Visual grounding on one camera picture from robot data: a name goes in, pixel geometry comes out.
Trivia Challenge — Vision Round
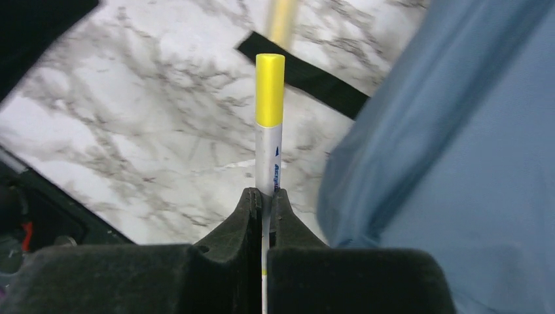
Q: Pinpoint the yellow capped pen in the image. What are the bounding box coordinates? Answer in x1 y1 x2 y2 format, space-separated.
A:
255 53 285 313

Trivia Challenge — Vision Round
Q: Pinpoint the blue backpack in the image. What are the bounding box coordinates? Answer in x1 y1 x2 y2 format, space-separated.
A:
236 0 555 314

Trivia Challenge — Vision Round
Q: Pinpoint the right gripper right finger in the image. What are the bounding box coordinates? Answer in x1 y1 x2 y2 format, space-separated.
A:
267 189 456 313

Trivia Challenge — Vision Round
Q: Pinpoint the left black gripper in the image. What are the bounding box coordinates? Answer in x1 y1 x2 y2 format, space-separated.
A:
1 0 99 99

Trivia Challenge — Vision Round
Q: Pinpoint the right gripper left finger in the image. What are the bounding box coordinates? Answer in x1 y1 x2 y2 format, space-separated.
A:
1 188 262 313

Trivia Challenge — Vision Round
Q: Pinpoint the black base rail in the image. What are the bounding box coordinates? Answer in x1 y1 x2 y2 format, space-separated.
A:
1 148 130 292

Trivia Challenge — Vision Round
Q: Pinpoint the orange highlighter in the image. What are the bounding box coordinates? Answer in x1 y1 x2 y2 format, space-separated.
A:
266 0 299 50

